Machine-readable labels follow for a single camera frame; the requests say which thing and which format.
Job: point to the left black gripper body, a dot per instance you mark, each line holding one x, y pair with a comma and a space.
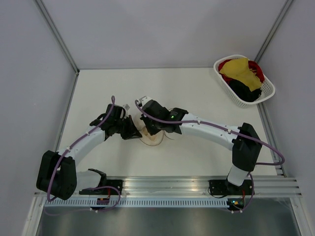
122, 126

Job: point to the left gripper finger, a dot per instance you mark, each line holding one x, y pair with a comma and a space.
135, 125
128, 136

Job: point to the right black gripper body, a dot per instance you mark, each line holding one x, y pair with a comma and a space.
153, 126

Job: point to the cream mesh laundry bag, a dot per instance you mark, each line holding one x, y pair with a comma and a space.
148, 139

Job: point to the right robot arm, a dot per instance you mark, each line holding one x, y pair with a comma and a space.
242, 141

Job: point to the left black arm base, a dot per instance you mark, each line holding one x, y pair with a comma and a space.
105, 187

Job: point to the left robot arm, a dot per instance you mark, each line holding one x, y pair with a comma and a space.
57, 174

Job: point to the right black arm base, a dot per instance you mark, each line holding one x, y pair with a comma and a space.
222, 188

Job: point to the black garment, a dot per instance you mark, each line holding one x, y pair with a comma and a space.
243, 91

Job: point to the yellow garment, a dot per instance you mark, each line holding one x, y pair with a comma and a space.
238, 69

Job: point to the white plastic basket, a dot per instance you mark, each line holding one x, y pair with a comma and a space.
267, 88

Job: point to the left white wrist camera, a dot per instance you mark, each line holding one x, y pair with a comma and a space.
126, 107

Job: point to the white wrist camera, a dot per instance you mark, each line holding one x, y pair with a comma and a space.
143, 101
126, 107

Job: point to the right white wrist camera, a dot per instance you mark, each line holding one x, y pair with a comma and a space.
143, 101

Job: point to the white slotted cable duct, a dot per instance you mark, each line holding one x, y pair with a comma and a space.
148, 202

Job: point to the aluminium mounting rail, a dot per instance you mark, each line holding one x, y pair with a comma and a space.
263, 187

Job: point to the left aluminium frame post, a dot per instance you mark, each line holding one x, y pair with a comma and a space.
56, 34

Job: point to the aluminium frame post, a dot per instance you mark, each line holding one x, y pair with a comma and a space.
274, 28
56, 34

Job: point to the right aluminium frame post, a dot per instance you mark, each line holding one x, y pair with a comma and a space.
274, 28

